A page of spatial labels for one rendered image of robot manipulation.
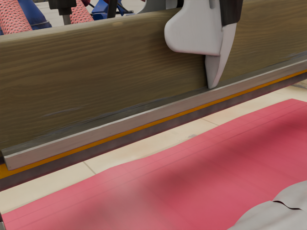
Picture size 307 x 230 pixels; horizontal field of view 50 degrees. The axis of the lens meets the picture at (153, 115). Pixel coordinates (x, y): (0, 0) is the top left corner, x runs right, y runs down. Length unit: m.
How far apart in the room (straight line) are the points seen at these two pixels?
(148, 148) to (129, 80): 0.14
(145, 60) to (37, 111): 0.08
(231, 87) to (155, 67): 0.07
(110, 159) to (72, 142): 0.14
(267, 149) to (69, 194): 0.20
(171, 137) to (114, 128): 0.17
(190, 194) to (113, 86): 0.12
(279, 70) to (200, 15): 0.11
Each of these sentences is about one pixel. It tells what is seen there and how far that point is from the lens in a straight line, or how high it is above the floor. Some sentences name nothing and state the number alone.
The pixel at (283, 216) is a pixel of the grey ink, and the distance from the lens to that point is 0.27.
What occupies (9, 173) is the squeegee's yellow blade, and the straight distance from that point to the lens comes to 0.24.
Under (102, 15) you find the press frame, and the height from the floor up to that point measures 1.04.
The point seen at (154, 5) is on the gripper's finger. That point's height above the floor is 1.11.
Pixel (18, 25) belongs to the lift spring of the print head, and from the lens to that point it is 0.66.
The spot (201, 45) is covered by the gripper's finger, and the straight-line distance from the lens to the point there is 0.25.
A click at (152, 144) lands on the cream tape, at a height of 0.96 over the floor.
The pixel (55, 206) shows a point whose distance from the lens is 0.31.
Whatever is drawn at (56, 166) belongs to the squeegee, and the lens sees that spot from 0.25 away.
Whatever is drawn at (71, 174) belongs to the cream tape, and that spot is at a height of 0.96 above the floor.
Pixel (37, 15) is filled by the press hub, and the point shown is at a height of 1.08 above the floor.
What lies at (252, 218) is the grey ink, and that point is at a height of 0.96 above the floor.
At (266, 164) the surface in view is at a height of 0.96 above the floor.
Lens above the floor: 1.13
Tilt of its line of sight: 22 degrees down
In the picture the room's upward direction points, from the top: 6 degrees counter-clockwise
